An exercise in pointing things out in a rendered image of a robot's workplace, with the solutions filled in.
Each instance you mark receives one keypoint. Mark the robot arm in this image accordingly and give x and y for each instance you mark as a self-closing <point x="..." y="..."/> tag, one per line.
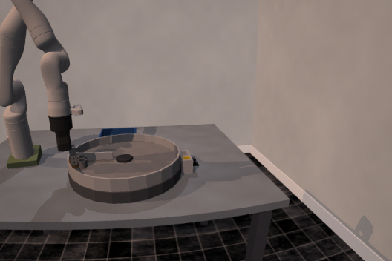
<point x="12" y="93"/>

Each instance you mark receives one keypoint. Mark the blue open crate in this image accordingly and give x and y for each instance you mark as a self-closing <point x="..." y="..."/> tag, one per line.
<point x="115" y="131"/>

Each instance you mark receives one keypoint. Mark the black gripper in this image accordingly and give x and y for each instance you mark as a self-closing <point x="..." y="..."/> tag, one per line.
<point x="59" y="114"/>

